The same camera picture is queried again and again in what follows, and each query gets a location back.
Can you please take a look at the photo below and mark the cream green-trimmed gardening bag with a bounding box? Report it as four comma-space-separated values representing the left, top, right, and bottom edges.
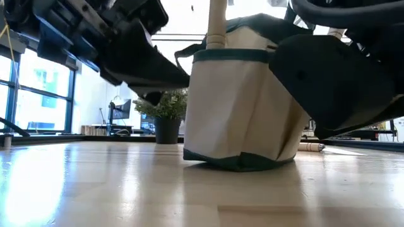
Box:
174, 13, 312, 173

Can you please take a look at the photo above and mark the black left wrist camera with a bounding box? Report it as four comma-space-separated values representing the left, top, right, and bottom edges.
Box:
132, 0, 170, 35

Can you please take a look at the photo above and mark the yellow hanging cord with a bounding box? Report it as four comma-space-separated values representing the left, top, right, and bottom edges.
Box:
0, 23, 20, 91

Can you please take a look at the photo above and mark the green plant in black pot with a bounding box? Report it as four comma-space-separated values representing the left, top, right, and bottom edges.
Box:
132, 88, 189, 145

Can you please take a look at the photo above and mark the narrow-blade wooden-handled trowel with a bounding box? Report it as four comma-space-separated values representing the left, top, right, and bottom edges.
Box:
206, 0, 228, 50

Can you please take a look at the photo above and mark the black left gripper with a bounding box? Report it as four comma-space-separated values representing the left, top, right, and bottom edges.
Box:
6, 0, 190, 88

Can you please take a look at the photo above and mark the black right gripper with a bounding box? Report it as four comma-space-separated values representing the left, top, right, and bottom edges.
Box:
270, 18, 404, 140

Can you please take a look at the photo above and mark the wide-blade wooden-handled trowel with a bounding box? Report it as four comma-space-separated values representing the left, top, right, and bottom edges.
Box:
298, 142, 369, 156

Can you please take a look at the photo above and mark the computer monitor on stand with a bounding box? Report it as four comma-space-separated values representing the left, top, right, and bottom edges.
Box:
108, 98, 132, 135

